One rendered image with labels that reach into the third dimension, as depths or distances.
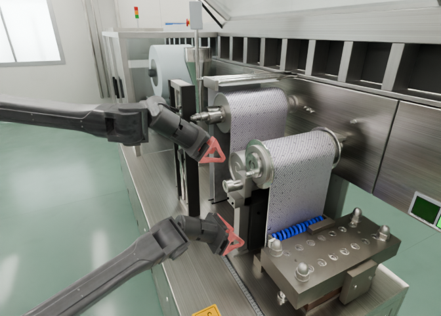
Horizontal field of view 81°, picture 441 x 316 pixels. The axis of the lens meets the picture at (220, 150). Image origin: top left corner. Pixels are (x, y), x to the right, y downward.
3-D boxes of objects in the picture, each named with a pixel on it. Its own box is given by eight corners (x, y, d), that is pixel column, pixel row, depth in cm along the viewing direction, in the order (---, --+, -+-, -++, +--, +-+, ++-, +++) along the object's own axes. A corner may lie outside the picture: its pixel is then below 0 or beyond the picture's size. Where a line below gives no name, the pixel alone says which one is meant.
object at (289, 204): (264, 238, 81) (269, 187, 74) (321, 216, 91) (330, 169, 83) (266, 238, 81) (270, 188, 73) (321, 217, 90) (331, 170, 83)
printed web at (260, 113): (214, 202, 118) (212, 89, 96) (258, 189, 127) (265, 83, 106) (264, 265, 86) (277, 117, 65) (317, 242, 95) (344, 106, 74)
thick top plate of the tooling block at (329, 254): (260, 263, 78) (261, 248, 76) (352, 224, 94) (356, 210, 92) (295, 310, 65) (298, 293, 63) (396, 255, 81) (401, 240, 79)
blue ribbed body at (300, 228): (268, 240, 82) (269, 231, 80) (319, 220, 90) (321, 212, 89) (275, 248, 79) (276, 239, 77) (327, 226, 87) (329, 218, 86)
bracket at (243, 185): (225, 248, 93) (226, 173, 80) (241, 242, 95) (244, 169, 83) (231, 259, 89) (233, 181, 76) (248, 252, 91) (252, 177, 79)
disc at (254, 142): (243, 173, 86) (246, 131, 79) (244, 173, 86) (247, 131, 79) (270, 198, 74) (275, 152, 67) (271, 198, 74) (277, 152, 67)
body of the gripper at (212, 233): (219, 255, 67) (196, 253, 63) (203, 231, 76) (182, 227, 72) (231, 234, 67) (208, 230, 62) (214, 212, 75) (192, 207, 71)
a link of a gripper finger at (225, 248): (241, 259, 72) (215, 255, 67) (229, 242, 78) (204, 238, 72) (253, 238, 71) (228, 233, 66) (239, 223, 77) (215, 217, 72)
